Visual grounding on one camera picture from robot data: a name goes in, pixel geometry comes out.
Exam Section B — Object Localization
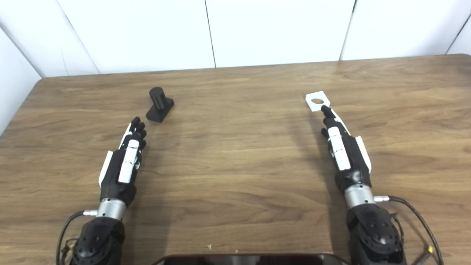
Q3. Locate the thin wire, yellow tag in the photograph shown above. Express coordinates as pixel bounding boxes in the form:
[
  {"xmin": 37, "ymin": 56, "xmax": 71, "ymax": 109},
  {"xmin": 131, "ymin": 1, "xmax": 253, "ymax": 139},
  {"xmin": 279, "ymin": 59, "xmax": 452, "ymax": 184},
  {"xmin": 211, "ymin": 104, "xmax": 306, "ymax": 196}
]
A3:
[
  {"xmin": 59, "ymin": 238, "xmax": 78, "ymax": 258},
  {"xmin": 390, "ymin": 213, "xmax": 435, "ymax": 265}
]

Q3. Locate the white square piece with hole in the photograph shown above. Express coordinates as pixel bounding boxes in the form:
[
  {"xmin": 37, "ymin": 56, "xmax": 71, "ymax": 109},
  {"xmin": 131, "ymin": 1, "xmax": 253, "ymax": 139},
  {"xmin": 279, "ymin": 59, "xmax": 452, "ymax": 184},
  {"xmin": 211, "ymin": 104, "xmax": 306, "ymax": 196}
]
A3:
[{"xmin": 305, "ymin": 91, "xmax": 330, "ymax": 112}]

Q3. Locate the thin right wire, yellow tag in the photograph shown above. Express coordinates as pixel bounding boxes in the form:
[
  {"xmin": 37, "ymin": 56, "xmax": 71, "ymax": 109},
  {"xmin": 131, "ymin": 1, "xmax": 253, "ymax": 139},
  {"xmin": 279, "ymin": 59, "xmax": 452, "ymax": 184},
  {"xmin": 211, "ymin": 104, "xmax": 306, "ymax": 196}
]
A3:
[{"xmin": 390, "ymin": 213, "xmax": 435, "ymax": 265}]

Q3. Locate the white and black left hand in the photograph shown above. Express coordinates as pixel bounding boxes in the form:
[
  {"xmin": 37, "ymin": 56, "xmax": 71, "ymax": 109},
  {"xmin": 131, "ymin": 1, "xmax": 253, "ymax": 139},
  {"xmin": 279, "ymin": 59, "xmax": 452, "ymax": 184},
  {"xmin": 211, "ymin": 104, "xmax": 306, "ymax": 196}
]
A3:
[{"xmin": 99, "ymin": 117, "xmax": 148, "ymax": 206}]

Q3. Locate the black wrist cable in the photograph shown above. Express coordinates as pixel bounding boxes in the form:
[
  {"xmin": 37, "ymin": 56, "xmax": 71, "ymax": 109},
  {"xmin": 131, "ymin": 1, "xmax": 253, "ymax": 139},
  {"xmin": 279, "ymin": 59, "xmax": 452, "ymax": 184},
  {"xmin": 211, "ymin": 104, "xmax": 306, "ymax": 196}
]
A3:
[
  {"xmin": 56, "ymin": 210, "xmax": 98, "ymax": 265},
  {"xmin": 375, "ymin": 196, "xmax": 444, "ymax": 265}
]

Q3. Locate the black peg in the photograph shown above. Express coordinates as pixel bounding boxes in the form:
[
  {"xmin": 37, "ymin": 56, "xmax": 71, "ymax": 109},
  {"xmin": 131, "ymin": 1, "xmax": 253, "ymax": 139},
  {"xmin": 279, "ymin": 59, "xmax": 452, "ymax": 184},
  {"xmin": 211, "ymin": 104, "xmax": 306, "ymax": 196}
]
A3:
[{"xmin": 146, "ymin": 87, "xmax": 175, "ymax": 123}]

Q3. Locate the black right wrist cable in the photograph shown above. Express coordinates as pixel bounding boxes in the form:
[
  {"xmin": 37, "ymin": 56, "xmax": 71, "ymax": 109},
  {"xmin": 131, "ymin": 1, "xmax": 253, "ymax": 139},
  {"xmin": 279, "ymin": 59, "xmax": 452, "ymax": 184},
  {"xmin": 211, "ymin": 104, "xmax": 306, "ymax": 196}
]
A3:
[{"xmin": 375, "ymin": 196, "xmax": 444, "ymax": 265}]

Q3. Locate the thin left wire, yellow tag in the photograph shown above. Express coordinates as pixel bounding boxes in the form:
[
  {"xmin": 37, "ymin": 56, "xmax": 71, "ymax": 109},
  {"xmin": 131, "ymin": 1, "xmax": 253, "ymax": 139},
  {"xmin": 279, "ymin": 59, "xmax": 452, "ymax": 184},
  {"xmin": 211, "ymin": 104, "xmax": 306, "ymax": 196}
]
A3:
[{"xmin": 59, "ymin": 238, "xmax": 78, "ymax": 258}]

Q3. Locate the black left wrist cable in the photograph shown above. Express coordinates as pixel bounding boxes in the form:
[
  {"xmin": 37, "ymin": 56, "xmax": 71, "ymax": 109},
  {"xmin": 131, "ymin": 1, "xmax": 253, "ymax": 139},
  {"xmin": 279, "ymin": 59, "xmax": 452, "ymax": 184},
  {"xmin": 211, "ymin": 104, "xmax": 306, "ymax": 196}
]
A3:
[{"xmin": 56, "ymin": 210, "xmax": 98, "ymax": 265}]

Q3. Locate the white and black right hand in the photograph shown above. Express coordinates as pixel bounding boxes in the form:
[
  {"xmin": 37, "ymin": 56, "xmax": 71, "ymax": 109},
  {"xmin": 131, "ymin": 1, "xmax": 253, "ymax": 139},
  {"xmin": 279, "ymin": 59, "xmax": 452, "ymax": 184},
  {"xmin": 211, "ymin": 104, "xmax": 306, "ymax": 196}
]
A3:
[{"xmin": 320, "ymin": 105, "xmax": 372, "ymax": 194}]

